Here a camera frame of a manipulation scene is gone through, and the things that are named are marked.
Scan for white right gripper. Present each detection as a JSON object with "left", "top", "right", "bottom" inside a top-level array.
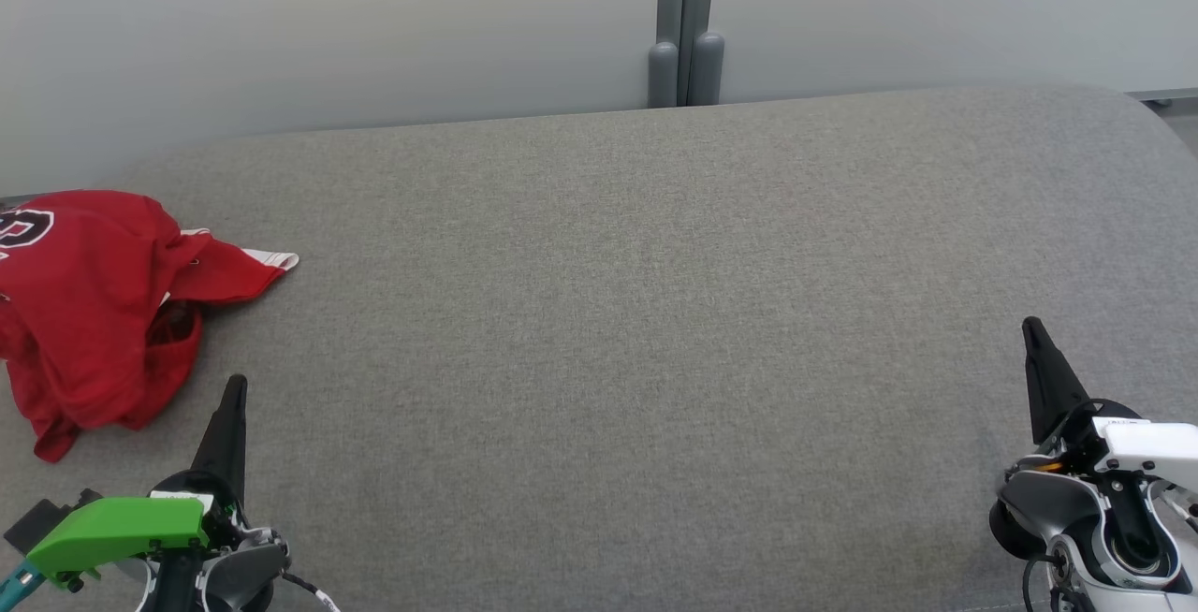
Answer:
[{"left": 1022, "top": 316, "right": 1198, "bottom": 491}]

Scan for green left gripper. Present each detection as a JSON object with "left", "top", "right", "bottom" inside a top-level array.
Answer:
[{"left": 26, "top": 374, "right": 250, "bottom": 612}]

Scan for red Bulls jersey shirt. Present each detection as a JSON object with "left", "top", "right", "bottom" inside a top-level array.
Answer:
[{"left": 0, "top": 294, "right": 203, "bottom": 463}]

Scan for red shorts with white stripe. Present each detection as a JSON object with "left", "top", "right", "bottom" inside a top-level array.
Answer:
[{"left": 0, "top": 189, "right": 300, "bottom": 351}]

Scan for grey fabric sofa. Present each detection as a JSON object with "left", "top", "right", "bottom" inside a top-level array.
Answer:
[{"left": 0, "top": 83, "right": 1198, "bottom": 612}]

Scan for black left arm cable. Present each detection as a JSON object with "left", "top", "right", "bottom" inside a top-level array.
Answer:
[{"left": 279, "top": 571, "right": 340, "bottom": 612}]

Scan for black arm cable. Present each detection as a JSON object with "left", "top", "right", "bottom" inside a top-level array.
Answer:
[
  {"left": 279, "top": 571, "right": 340, "bottom": 612},
  {"left": 1020, "top": 551, "right": 1070, "bottom": 612}
]

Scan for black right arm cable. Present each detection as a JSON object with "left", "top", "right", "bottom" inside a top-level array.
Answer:
[{"left": 1020, "top": 551, "right": 1070, "bottom": 612}]

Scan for teal left camera connector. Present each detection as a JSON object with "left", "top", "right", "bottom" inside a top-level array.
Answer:
[{"left": 0, "top": 563, "right": 44, "bottom": 605}]

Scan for grey floor rail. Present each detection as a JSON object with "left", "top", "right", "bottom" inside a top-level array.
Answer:
[{"left": 1128, "top": 88, "right": 1198, "bottom": 111}]

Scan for grey partition post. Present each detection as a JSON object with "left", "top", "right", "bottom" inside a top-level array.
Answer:
[{"left": 648, "top": 0, "right": 726, "bottom": 109}]

